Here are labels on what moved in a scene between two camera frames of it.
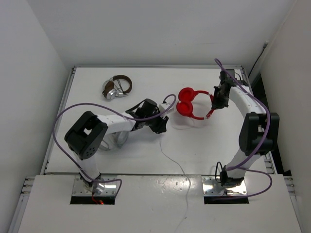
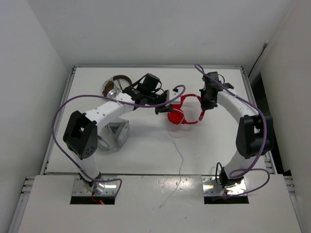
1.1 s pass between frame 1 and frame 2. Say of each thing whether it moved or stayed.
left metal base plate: stayed
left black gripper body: moved
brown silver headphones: stayed
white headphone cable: moved
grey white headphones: stayed
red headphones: moved
